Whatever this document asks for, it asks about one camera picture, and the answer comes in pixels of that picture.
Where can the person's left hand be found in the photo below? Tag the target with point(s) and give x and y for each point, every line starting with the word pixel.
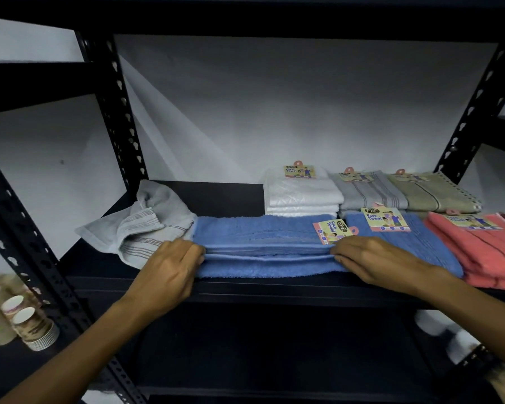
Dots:
pixel 164 273

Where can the person's right hand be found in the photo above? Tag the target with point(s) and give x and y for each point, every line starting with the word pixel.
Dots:
pixel 383 260

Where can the person's left fingers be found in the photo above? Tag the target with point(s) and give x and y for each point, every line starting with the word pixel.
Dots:
pixel 191 253

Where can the person's right fingers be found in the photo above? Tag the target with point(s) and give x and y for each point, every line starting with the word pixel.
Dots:
pixel 346 252

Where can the blue face towel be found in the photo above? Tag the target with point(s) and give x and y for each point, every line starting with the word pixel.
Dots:
pixel 261 233
pixel 421 243

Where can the person's left forearm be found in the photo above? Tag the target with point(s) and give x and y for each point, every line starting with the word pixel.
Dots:
pixel 80 353

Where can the person's right forearm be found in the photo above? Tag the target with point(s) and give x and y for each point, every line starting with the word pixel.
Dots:
pixel 475 309

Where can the pink card towel label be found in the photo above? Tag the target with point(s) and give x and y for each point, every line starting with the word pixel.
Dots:
pixel 331 232

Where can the yellow card towel label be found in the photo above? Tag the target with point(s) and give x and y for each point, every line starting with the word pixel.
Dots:
pixel 299 171
pixel 353 177
pixel 473 222
pixel 412 177
pixel 385 219

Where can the crumpled grey striped towel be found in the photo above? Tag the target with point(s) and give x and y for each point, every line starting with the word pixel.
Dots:
pixel 151 218

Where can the grey striped folded towel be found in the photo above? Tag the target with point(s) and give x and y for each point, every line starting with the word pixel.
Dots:
pixel 370 193

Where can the black metal shelving rack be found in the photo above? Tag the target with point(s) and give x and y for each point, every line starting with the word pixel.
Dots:
pixel 33 86
pixel 223 197

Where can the white folded towel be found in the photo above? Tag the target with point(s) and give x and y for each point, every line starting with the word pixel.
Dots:
pixel 298 195

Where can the beige folded towel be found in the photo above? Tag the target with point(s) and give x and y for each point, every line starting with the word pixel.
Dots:
pixel 437 195

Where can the white packaged item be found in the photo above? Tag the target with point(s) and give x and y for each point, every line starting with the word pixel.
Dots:
pixel 446 332

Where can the coral pink folded towel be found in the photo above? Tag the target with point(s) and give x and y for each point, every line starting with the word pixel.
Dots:
pixel 484 252

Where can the stack of brown paper cups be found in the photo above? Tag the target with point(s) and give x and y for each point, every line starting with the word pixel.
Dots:
pixel 11 305
pixel 35 330

